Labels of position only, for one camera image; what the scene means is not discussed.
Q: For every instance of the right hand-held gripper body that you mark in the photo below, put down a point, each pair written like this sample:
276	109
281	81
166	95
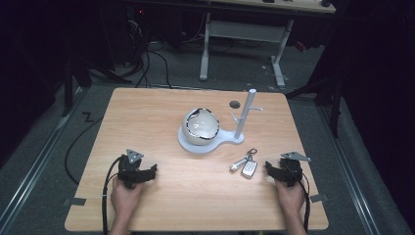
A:
290	169

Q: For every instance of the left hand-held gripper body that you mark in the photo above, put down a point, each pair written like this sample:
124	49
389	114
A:
130	171

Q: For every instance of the key bunch with remote fob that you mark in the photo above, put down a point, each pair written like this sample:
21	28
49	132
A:
248	168

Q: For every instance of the person's right hand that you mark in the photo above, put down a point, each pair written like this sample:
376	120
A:
290	197

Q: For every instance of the person's left hand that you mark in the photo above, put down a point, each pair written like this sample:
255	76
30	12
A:
125	199

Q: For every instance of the grey tape strip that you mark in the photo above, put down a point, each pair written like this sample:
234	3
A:
318	198
75	201

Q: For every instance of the white key stand with pegs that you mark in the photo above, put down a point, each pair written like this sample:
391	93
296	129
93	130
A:
208	148

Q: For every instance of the white round bowl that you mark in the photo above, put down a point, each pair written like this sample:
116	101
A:
200	127

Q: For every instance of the black metal stand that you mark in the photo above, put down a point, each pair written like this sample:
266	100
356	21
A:
326	94
73	81

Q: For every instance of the white-legged background desk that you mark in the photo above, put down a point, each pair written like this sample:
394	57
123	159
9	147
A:
244	31

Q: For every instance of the metal floor rail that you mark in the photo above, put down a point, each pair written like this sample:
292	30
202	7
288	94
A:
352	182
36	169

